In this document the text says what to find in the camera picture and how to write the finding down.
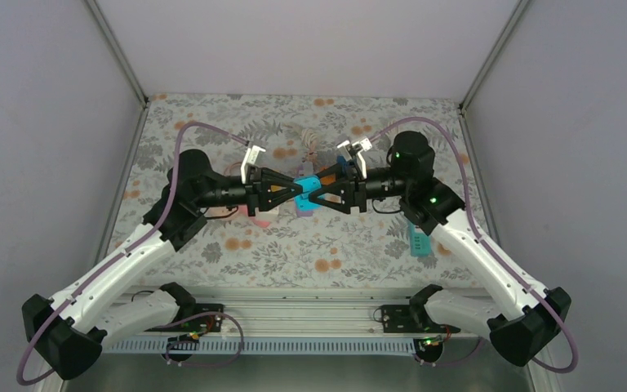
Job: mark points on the aluminium rail frame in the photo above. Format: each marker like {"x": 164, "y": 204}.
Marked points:
{"x": 297, "y": 319}

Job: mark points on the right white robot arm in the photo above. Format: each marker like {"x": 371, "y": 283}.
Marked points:
{"x": 523, "y": 316}

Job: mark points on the cyan cube socket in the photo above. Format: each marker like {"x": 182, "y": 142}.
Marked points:
{"x": 309, "y": 184}

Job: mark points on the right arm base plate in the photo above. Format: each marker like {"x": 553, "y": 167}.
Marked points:
{"x": 398, "y": 319}

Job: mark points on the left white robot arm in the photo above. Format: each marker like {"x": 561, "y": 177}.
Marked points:
{"x": 67, "y": 331}

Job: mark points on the teal power strip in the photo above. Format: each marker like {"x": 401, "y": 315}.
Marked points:
{"x": 419, "y": 241}

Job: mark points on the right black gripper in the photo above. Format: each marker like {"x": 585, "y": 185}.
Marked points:
{"x": 352, "y": 192}

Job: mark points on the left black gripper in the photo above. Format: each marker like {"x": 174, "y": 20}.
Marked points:
{"x": 258, "y": 193}

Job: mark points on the dark blue cube socket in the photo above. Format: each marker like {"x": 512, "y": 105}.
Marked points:
{"x": 341, "y": 160}

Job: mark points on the purple power strip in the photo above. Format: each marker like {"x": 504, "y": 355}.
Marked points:
{"x": 304, "y": 214}

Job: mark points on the white plug adapter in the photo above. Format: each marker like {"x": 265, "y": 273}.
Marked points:
{"x": 268, "y": 216}

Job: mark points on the pink triangular power strip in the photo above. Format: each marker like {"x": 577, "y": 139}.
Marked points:
{"x": 254, "y": 218}

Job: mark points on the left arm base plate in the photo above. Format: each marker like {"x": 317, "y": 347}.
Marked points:
{"x": 209, "y": 323}

